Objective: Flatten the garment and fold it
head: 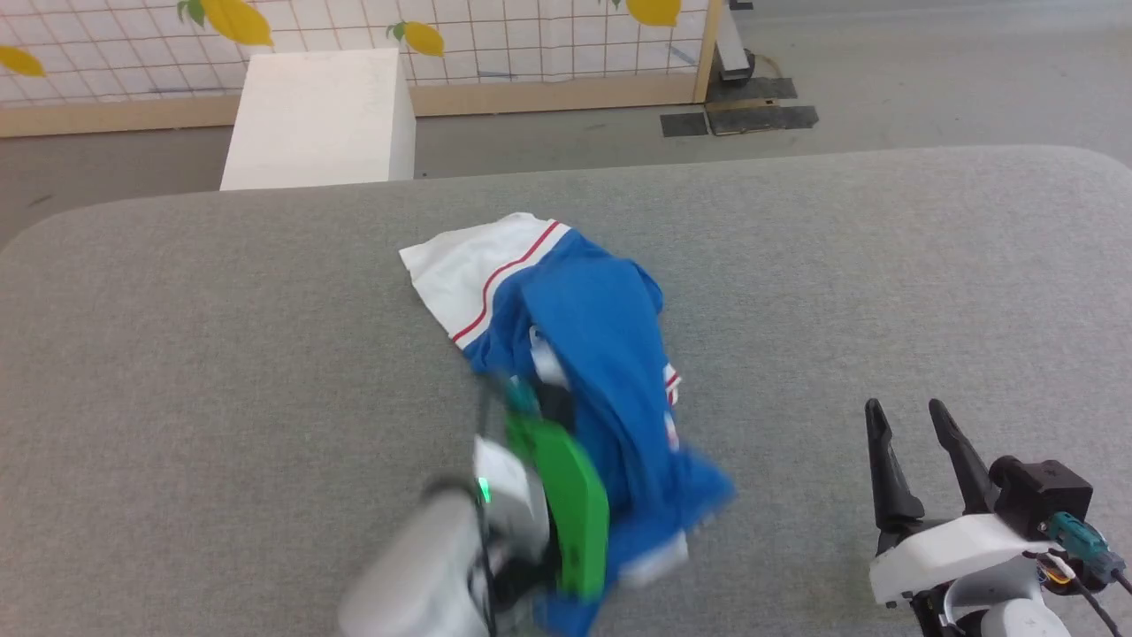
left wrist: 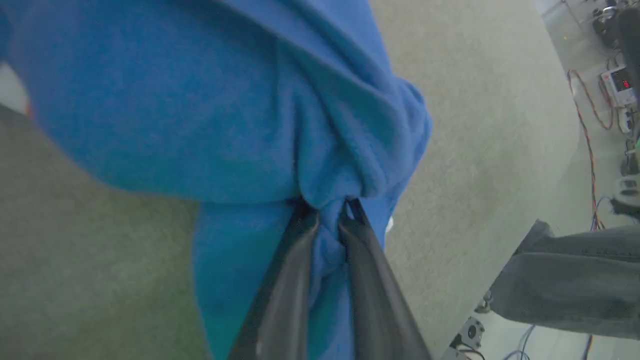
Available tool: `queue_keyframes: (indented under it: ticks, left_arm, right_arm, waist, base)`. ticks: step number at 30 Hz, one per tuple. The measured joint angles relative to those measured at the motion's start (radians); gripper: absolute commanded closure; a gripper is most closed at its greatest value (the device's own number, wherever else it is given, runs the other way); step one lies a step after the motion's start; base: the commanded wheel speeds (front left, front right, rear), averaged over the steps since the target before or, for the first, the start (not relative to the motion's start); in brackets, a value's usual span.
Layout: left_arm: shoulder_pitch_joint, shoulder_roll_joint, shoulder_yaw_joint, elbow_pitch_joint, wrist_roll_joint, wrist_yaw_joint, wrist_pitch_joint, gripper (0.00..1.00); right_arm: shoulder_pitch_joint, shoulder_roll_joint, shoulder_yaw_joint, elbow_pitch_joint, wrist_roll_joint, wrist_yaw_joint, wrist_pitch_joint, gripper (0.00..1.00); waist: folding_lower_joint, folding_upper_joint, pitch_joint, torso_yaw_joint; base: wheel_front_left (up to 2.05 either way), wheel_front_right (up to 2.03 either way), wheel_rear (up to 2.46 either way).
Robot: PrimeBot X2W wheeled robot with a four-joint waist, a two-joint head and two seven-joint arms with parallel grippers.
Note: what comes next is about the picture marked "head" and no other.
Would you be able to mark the grey metal stand foot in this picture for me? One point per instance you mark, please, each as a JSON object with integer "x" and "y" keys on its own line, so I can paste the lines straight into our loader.
{"x": 732, "y": 53}

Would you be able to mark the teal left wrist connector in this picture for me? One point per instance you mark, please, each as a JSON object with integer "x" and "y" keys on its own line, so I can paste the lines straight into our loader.
{"x": 522, "y": 395}

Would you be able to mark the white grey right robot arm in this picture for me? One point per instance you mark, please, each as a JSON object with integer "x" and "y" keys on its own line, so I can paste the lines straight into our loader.
{"x": 1008, "y": 606}

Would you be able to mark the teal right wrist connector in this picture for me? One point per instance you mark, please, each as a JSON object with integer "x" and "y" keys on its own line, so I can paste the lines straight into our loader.
{"x": 1083, "y": 541}

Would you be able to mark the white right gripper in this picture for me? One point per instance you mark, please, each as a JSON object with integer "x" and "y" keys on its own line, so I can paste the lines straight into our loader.
{"x": 955, "y": 553}

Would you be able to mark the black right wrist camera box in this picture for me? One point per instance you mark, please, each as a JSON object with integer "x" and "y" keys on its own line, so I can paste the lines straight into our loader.
{"x": 1044, "y": 495}

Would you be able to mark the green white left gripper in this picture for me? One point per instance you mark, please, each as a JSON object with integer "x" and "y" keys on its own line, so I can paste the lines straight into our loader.
{"x": 570, "y": 504}

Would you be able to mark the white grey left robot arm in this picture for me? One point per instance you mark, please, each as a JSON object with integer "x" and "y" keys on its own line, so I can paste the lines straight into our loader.
{"x": 416, "y": 575}

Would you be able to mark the blue and white garment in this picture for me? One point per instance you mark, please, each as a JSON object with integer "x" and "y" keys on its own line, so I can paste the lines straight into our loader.
{"x": 592, "y": 310}

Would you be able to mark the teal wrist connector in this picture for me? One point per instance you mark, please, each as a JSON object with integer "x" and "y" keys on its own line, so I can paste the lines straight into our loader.
{"x": 1083, "y": 541}
{"x": 522, "y": 395}

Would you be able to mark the white rectangular box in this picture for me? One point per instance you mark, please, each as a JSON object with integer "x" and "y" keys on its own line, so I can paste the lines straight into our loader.
{"x": 318, "y": 115}

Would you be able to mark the black floor mat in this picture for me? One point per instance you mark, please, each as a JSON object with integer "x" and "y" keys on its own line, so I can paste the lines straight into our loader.
{"x": 684, "y": 125}
{"x": 765, "y": 119}
{"x": 752, "y": 88}

